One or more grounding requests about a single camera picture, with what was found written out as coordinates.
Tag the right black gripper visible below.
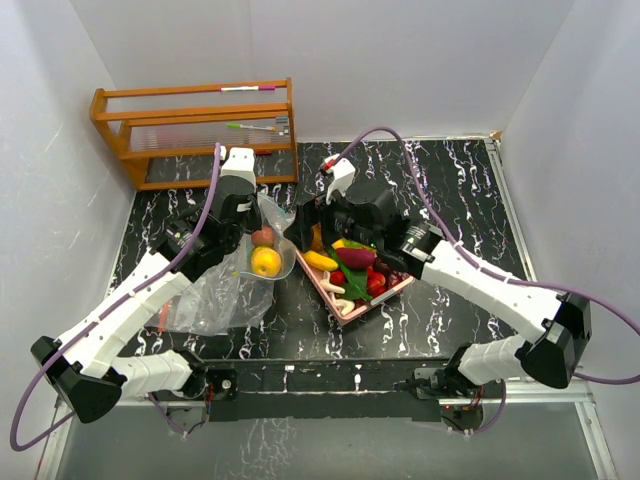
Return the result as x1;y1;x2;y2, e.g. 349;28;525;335
284;181;381;254

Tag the blue zipper clear bag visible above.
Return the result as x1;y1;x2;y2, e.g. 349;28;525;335
235;193;297;281

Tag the red apple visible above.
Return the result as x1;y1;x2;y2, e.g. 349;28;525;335
251;225;276;248

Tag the yellow orange fruit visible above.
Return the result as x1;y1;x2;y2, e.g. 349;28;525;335
250;246;282;278

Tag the purple sweet potato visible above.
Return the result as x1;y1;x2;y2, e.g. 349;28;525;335
335;247;376;269

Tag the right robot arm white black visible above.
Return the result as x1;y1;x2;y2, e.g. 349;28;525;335
284;184;591;397

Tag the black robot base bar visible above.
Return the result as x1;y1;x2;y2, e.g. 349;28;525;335
164;357;506;424

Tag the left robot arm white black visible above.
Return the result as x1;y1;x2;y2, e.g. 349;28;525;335
31;172;261;423

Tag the red zipper clear bag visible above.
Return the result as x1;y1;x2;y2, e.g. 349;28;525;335
146;250;274;336

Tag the yellow banana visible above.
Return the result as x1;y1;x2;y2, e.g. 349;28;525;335
302;250;339;272

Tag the pink plastic basket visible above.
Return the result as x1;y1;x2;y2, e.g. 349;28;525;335
296;239;414;325

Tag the green cap marker pen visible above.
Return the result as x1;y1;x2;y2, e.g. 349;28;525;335
225;122;277;132

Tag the green leaf vegetable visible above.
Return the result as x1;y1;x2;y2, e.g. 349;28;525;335
327;248;372;302

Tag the wooden shelf rack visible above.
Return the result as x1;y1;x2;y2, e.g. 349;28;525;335
89;78;299;191

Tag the red strawberry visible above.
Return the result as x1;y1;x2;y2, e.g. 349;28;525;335
367;271;387;298

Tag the dark red plum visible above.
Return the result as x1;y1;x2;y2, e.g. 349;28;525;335
386;270;405;289

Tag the pink white marker pen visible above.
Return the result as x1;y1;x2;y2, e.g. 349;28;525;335
219;84;277;93

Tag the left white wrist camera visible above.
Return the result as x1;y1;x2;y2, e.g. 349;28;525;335
220;147;256;184

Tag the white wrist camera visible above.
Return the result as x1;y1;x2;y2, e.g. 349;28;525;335
220;147;256;184
320;154;356;205

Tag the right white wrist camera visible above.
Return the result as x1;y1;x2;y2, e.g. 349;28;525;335
320;154;356;205

